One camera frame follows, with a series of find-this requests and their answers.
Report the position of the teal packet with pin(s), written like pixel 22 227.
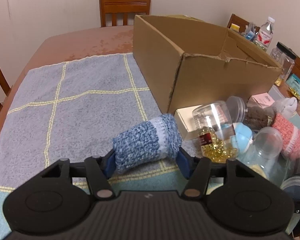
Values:
pixel 294 82

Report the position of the clear plastic jar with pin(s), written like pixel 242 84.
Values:
pixel 262 154

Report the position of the blue knitted sock roll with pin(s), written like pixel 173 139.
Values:
pixel 146 142

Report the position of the pink cosmetic box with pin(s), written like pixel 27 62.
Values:
pixel 263 100

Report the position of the pink knitted sock roll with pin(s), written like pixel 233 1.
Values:
pixel 290 135

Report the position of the jar with brown knit pads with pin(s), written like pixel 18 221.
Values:
pixel 250 113

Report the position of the gold foil ornament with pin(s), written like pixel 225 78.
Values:
pixel 293 93

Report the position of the clear jar lower right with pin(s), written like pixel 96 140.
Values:
pixel 292 187

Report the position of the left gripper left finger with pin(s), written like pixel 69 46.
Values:
pixel 98 170

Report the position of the wooden chair far right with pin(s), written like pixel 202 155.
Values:
pixel 234 19

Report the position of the brown cardboard box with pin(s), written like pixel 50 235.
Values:
pixel 187 62

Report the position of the jar with yellow capsules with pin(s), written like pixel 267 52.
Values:
pixel 216 132

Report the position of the wooden chair far side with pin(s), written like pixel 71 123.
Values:
pixel 124 7

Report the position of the large jar black lid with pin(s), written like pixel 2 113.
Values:
pixel 286 58

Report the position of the cream cardboard small box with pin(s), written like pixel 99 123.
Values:
pixel 185 122

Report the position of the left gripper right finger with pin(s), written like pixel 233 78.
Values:
pixel 196 171

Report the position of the grey white sock roll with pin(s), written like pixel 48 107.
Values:
pixel 286 107

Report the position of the blue white round toy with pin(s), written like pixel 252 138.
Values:
pixel 244 136

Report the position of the clear water bottle red label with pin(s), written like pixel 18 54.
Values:
pixel 265 34

